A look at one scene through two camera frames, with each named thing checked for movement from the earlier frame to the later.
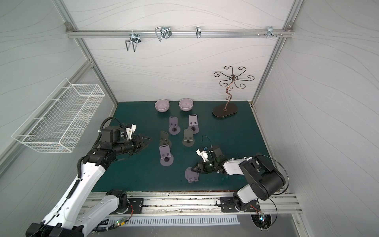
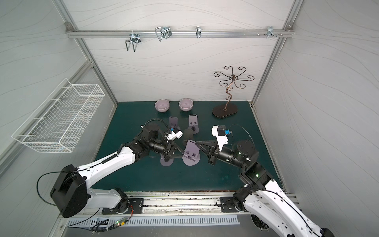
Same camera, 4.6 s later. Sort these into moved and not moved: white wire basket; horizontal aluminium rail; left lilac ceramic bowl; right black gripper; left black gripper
Moved: right black gripper; left black gripper
Not moved: white wire basket; horizontal aluminium rail; left lilac ceramic bowl
